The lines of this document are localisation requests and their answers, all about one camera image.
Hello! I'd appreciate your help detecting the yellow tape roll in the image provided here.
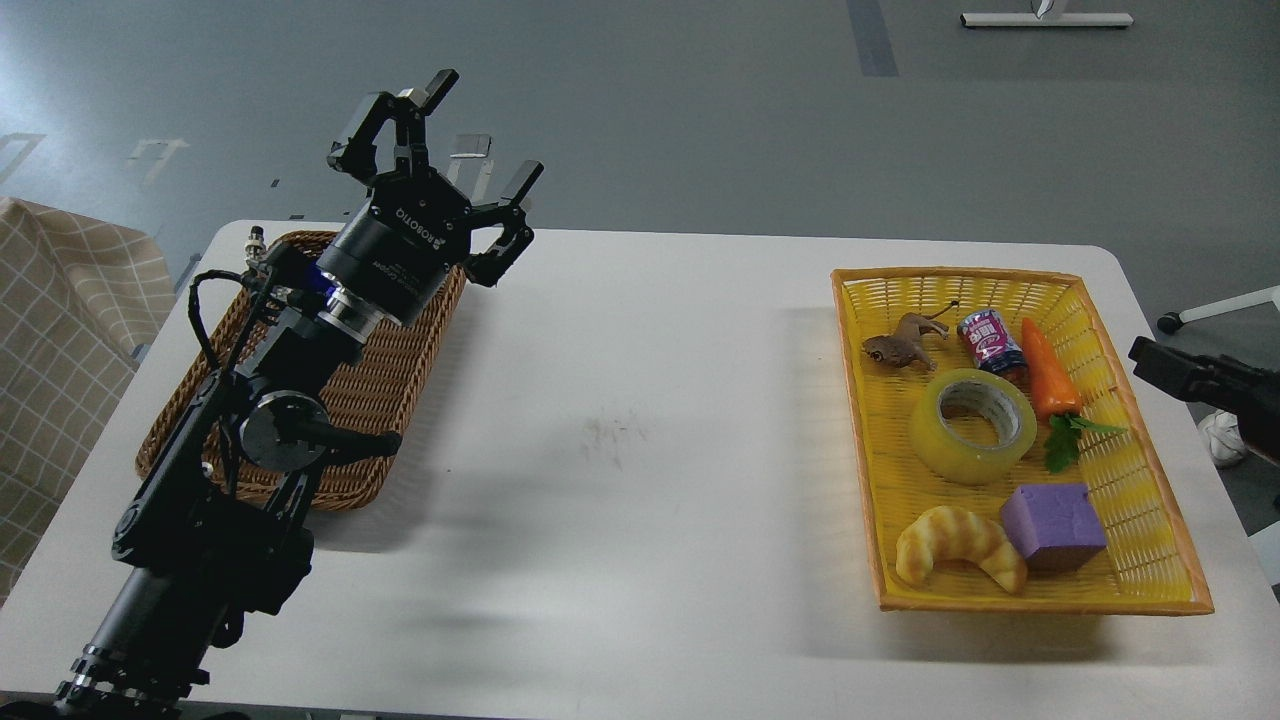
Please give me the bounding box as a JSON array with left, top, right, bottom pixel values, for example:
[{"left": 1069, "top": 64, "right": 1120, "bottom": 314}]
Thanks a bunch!
[{"left": 908, "top": 369, "right": 1038, "bottom": 486}]

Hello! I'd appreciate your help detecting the white stand base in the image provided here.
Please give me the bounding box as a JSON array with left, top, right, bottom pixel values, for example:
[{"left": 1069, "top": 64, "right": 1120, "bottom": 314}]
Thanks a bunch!
[{"left": 960, "top": 12, "right": 1135, "bottom": 29}]

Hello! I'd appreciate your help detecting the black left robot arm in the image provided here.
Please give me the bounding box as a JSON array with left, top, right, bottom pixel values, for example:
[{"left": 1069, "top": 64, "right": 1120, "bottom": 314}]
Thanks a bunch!
[{"left": 3, "top": 69, "right": 543, "bottom": 719}]

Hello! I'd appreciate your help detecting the orange toy carrot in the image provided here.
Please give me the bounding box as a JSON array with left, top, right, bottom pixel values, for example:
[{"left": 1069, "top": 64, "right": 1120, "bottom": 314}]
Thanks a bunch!
[{"left": 1021, "top": 316, "right": 1126, "bottom": 474}]

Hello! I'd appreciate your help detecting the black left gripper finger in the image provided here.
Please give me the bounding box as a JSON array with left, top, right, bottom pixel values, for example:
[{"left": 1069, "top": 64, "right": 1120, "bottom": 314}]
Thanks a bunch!
[
  {"left": 326, "top": 69, "right": 461, "bottom": 196},
  {"left": 463, "top": 160, "right": 545, "bottom": 287}
]

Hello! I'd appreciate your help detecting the purple foam block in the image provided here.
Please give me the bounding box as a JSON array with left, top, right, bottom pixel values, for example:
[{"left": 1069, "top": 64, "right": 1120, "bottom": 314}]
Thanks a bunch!
[{"left": 1000, "top": 483, "right": 1108, "bottom": 571}]

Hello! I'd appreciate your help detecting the white chair leg with caster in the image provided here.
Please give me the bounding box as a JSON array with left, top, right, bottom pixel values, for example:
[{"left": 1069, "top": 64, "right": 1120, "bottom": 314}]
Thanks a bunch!
[{"left": 1156, "top": 284, "right": 1279, "bottom": 334}]

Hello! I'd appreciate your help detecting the purple drink can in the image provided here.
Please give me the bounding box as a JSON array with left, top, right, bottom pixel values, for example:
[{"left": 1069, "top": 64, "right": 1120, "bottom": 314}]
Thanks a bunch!
[{"left": 957, "top": 307, "right": 1028, "bottom": 384}]

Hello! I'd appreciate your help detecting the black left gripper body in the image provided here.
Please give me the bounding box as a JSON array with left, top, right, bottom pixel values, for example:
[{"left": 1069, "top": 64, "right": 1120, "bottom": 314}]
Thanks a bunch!
[{"left": 317, "top": 170, "right": 471, "bottom": 325}]

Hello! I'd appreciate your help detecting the white shoe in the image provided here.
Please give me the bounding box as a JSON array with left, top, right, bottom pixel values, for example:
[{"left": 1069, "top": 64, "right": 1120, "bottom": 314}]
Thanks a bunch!
[{"left": 1197, "top": 410, "right": 1251, "bottom": 468}]

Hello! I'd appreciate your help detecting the brown toy animal figure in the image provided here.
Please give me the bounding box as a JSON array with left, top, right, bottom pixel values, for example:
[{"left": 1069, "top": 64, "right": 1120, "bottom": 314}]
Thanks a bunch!
[{"left": 860, "top": 300, "right": 957, "bottom": 372}]

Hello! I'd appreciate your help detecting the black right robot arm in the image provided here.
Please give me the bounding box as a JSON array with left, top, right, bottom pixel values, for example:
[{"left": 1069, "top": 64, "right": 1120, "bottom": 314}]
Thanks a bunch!
[{"left": 1129, "top": 337, "right": 1279, "bottom": 468}]

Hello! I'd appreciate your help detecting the yellow plastic basket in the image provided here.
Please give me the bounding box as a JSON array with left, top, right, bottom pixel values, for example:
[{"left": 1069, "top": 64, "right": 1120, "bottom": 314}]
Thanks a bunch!
[{"left": 831, "top": 266, "right": 1213, "bottom": 616}]

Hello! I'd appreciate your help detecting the beige checkered cloth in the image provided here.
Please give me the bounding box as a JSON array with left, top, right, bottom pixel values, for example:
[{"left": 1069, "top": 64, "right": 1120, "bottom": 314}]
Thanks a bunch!
[{"left": 1, "top": 197, "right": 175, "bottom": 598}]

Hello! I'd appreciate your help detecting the toy croissant bread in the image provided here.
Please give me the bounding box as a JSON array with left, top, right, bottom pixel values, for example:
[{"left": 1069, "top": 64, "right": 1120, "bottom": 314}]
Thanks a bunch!
[{"left": 893, "top": 505, "right": 1028, "bottom": 594}]

